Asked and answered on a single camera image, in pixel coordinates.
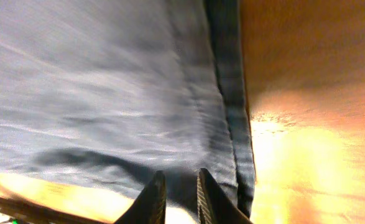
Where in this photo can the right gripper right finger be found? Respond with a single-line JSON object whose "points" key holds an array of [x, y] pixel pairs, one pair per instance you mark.
{"points": [[214, 207]]}

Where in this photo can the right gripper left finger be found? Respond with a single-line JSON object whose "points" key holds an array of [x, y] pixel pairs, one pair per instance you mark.
{"points": [[150, 205]]}

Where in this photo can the blue denim shorts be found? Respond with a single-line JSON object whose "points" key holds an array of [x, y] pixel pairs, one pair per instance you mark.
{"points": [[103, 93]]}

